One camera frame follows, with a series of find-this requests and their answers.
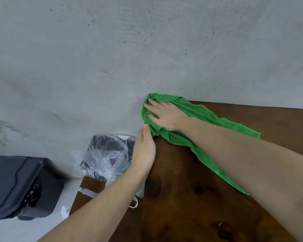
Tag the person's right hand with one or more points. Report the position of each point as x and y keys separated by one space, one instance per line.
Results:
x=171 y=118

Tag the clear plastic bag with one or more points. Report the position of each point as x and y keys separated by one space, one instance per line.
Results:
x=108 y=158

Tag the person's left forearm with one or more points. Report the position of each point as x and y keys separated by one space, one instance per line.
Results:
x=103 y=206

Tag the black open waste bin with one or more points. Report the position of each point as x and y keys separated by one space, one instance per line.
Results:
x=101 y=144

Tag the person's right thumb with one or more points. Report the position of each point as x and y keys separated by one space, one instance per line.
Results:
x=154 y=118

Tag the person's right middle finger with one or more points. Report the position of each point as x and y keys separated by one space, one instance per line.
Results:
x=157 y=101

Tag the white strip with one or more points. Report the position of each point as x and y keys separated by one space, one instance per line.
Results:
x=88 y=192

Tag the person's left fingers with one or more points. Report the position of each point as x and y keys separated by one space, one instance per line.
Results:
x=146 y=138

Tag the green microfiber cloth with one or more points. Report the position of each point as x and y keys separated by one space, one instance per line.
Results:
x=207 y=120

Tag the black lidded trash bin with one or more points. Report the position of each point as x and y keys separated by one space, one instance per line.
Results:
x=15 y=183

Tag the person's left hand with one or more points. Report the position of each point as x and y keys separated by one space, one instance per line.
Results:
x=144 y=153

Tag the black trash bag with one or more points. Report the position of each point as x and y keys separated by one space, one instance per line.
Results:
x=33 y=195

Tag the person's right forearm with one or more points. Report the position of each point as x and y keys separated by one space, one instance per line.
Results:
x=255 y=168

